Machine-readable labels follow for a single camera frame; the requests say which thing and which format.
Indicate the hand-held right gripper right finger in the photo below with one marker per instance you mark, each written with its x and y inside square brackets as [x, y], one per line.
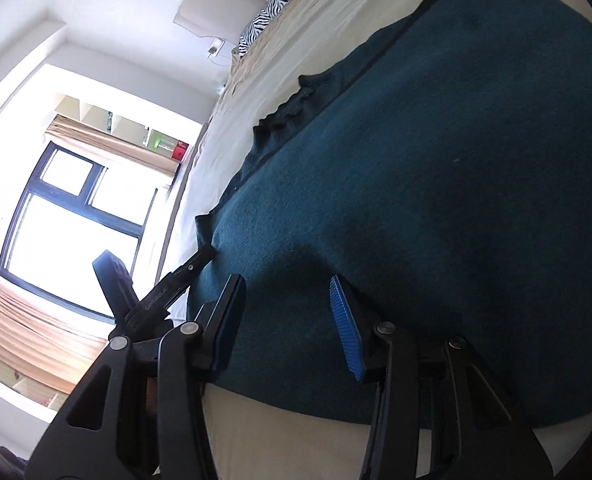
[348, 335]

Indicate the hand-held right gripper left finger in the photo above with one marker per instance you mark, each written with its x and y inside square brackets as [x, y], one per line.
[228, 325]

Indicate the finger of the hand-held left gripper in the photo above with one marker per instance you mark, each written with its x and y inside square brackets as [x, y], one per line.
[113, 280]
[180, 280]

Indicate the dark green knit sweater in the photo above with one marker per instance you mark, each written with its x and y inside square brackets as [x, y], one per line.
[426, 185]

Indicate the black framed window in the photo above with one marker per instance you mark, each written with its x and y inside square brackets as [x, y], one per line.
[60, 240]

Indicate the tan curtain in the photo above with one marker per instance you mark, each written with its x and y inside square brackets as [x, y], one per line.
[30, 340]
[120, 147]

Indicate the beige bed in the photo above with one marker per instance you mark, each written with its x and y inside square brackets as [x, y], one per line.
[286, 440]

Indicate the red box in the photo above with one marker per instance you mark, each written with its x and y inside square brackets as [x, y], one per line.
[180, 151]

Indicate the green box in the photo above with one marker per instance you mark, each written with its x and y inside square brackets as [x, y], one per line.
[159, 140]

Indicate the white cubby shelf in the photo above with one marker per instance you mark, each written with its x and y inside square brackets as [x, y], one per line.
[90, 115]

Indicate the zebra print pillow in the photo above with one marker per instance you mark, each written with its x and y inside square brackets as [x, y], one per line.
[263, 20]

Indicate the beige padded headboard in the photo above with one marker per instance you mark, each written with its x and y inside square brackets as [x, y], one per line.
[215, 5]

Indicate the wall socket with charger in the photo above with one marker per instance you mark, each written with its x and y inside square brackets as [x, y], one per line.
[214, 47]

